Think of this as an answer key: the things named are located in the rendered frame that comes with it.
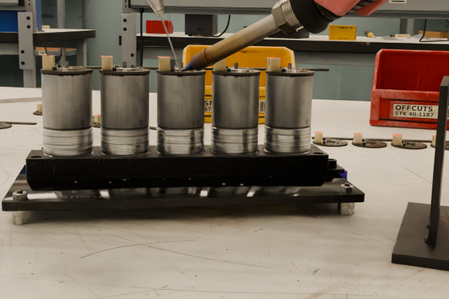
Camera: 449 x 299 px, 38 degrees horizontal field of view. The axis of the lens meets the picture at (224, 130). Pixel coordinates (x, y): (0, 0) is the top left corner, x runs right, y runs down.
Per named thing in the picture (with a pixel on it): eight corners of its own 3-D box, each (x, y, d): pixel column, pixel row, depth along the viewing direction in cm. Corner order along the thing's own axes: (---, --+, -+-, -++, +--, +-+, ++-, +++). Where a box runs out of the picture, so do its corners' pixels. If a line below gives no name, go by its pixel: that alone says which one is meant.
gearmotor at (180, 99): (206, 172, 33) (208, 70, 32) (158, 173, 32) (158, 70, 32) (200, 161, 35) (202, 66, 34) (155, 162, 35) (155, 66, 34)
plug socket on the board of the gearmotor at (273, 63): (284, 71, 33) (285, 58, 33) (268, 71, 33) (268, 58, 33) (281, 70, 34) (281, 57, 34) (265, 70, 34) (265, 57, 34)
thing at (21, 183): (319, 178, 37) (319, 159, 37) (365, 217, 30) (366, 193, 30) (25, 184, 35) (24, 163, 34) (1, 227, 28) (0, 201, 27)
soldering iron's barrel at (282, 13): (190, 80, 31) (301, 25, 27) (180, 49, 31) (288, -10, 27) (208, 78, 32) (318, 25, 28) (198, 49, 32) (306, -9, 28)
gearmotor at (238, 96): (261, 171, 33) (264, 71, 32) (214, 172, 33) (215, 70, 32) (252, 161, 36) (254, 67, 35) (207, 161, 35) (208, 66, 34)
